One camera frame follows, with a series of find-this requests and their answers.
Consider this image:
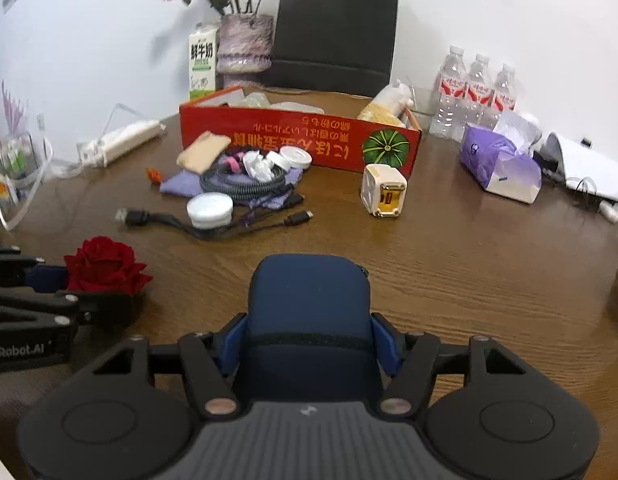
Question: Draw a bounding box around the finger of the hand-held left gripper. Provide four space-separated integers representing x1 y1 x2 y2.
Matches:
0 284 144 333
0 242 70 294

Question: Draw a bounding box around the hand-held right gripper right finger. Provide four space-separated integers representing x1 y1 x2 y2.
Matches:
370 311 528 420

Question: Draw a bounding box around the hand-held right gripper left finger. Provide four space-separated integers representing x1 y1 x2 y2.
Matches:
91 312 250 420

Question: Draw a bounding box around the red artificial rose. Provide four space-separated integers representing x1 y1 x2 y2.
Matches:
64 236 154 296

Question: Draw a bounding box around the navy blue zip pouch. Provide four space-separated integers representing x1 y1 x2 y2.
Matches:
245 253 386 405

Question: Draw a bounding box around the small white round lid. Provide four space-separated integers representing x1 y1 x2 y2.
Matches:
186 193 235 231

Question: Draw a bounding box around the cream cube charger plug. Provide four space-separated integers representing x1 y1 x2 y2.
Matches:
360 163 408 220

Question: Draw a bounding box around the dark cable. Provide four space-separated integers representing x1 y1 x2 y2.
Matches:
199 167 296 197

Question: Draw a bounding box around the white item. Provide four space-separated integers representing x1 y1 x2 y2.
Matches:
242 152 270 181

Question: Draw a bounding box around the white ribbed bottle cap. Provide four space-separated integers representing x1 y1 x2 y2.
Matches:
280 145 314 170

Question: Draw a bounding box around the cardboard box with orange rim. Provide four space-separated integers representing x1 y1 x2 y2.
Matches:
179 86 424 179

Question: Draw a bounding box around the wooden desktop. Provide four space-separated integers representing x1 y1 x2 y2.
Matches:
0 87 618 441

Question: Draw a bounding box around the clear acrylic organizer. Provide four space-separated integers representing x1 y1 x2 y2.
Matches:
0 127 56 232

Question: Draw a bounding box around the purple cloth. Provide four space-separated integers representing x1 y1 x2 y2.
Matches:
160 166 306 209

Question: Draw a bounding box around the white power strip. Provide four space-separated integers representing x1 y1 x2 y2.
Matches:
78 119 168 168

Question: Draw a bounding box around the tan sponge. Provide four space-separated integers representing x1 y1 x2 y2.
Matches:
177 130 232 172

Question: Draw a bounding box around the white yellow alpaca plush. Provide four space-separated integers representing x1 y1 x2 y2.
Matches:
358 79 416 127

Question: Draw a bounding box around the iridescent plastic bag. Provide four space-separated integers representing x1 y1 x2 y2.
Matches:
240 91 277 109

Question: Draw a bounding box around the black device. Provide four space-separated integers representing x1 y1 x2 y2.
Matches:
531 146 566 182

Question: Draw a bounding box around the clear water bottle red label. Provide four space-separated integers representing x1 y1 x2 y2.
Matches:
489 63 518 128
461 54 493 131
430 45 468 142

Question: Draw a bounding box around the white green milk carton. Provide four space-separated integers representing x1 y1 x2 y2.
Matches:
188 24 220 102

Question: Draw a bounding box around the white plastic pouch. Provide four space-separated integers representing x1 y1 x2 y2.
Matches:
544 131 618 202

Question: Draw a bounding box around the fuzzy purple vase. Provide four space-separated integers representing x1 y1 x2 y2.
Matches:
216 13 274 89

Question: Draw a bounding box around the black usb cable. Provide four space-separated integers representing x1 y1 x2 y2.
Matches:
115 192 314 242

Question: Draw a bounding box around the white cable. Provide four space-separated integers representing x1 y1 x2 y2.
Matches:
568 176 618 233

